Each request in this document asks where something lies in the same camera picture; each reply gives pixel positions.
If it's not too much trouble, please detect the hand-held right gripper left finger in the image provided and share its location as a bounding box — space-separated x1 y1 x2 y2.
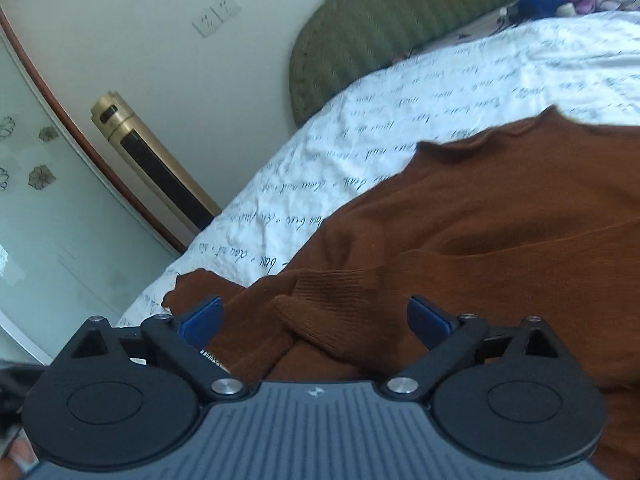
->
52 296 251 402

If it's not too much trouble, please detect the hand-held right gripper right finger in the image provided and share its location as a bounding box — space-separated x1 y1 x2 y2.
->
381 296 572 403

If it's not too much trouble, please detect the brown knit sweater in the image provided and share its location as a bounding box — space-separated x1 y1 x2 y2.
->
162 105 640 480

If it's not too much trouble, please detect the flower-printed glass door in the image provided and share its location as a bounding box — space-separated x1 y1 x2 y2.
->
0 35 177 367

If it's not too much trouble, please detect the gold tower air conditioner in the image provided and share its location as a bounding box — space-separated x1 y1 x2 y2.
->
90 89 223 237

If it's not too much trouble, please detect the white script-printed bedsheet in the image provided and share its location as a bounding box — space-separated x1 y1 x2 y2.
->
117 10 640 328

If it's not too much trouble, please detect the green striped headboard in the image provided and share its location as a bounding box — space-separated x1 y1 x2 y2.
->
289 0 608 127

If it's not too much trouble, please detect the blue cloth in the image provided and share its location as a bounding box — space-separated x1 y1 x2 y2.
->
517 0 576 24

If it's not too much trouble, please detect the brown wooden door frame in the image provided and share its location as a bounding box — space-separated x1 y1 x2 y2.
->
0 7 189 254

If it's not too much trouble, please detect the white wall socket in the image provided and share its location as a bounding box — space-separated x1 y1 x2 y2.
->
192 14 221 39
210 0 243 24

